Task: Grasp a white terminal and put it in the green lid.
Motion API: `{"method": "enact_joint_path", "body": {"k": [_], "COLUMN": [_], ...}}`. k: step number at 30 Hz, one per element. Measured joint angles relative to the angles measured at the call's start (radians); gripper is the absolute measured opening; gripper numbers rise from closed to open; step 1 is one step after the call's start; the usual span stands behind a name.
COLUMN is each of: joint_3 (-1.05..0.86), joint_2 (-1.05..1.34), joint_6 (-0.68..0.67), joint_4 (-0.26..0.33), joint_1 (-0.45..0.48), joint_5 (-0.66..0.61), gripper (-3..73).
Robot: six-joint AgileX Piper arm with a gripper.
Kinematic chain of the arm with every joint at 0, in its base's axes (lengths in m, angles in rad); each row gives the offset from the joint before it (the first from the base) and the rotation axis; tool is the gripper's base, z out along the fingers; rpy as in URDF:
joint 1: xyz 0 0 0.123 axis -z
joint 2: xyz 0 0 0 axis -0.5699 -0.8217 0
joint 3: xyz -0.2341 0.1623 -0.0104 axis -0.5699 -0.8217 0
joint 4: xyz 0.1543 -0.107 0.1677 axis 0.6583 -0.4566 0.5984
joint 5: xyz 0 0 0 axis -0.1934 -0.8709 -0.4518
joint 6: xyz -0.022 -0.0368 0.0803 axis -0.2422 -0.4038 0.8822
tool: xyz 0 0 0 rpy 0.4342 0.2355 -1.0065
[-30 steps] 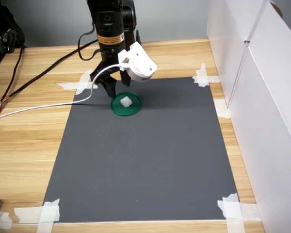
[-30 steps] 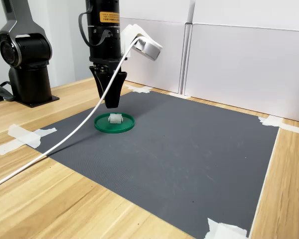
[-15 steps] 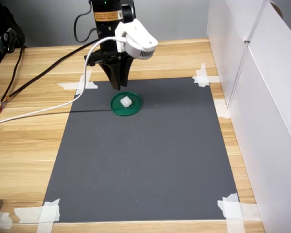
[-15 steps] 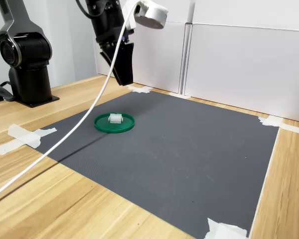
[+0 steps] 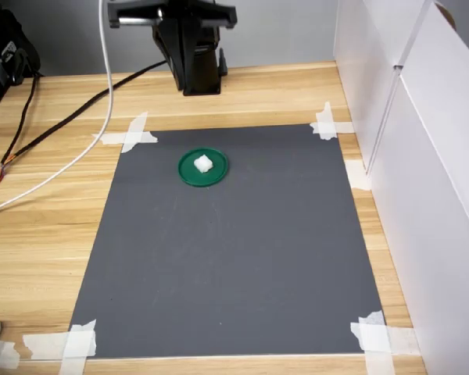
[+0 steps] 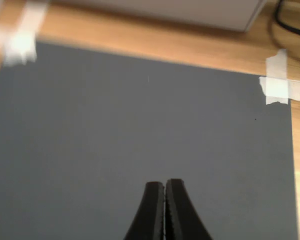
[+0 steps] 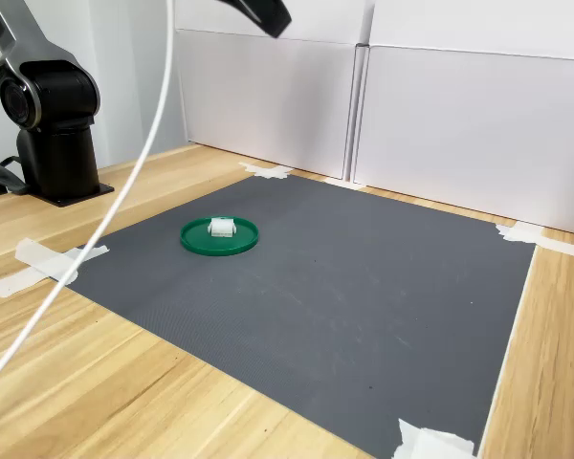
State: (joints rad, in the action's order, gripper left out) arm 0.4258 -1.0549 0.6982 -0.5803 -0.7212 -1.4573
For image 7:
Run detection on small white plastic terminal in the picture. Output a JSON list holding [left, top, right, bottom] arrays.
[[206, 216, 238, 239]]

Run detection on round green lid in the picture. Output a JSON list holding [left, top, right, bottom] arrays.
[[179, 215, 261, 258]]

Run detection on white partition panel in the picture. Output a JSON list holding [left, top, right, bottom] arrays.
[[352, 0, 574, 239], [174, 0, 367, 182]]

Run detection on white tape corner piece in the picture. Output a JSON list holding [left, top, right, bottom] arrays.
[[495, 220, 574, 262], [238, 161, 294, 181], [0, 237, 111, 300], [391, 418, 477, 459]]

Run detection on white tape edge piece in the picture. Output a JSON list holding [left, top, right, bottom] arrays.
[[321, 176, 365, 191]]

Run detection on dark grey mat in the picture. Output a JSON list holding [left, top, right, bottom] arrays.
[[50, 174, 537, 459]]

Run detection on white camera cable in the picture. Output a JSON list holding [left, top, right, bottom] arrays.
[[0, 0, 176, 398]]

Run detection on thick black cable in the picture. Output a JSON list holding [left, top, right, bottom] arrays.
[[0, 155, 31, 198]]

